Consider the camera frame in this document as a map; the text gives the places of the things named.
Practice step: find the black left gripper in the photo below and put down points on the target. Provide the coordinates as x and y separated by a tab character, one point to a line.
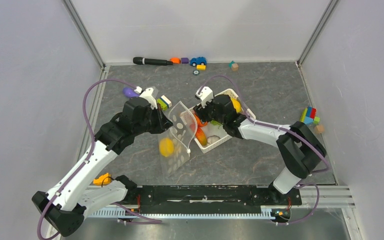
163	123

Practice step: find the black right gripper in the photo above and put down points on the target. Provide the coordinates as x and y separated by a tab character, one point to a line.
200	111

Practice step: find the green toy grapes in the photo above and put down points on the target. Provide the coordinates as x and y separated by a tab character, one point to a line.
215	123

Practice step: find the orange toy pumpkin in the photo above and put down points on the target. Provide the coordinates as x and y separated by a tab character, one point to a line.
200	123

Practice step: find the yellow orange toy fruit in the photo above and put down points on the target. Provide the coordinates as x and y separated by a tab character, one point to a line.
166	147

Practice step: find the clear zip top bag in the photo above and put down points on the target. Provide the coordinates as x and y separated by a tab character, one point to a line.
182	135

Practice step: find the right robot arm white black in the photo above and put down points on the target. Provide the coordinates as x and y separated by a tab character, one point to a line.
301	151

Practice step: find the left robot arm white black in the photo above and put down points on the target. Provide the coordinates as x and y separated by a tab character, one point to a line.
66	205

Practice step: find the green blue white brick stack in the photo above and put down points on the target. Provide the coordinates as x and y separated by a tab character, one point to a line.
164	102

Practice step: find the white toy garlic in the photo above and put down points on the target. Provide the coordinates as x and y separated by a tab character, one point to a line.
212	139

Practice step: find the white perforated plastic basket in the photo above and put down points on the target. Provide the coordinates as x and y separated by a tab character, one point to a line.
215	129

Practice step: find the small round toy wheel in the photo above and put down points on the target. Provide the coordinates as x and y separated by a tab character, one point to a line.
196	72

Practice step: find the wooden toy cube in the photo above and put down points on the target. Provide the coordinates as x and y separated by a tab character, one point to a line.
234	67

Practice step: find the yellow toy brick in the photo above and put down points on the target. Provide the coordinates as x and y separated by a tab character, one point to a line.
201	67

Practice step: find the blue toy car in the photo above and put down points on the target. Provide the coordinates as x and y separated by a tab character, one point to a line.
195	61

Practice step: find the black microphone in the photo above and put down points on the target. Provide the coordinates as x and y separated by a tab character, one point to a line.
150	61

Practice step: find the purple toy block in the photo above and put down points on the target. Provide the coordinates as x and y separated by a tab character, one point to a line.
184	60

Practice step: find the orange toy piece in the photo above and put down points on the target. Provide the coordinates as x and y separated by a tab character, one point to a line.
175	60

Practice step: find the multicolour block stack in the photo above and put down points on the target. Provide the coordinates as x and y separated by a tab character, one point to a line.
309	116

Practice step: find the light wooden cube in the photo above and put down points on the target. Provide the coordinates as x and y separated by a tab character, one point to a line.
319	129

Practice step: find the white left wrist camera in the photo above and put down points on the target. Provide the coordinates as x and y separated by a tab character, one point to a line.
149	93

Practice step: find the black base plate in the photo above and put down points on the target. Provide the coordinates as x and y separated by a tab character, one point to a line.
208	199

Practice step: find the white slotted cable duct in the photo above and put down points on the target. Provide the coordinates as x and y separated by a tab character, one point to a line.
117	212

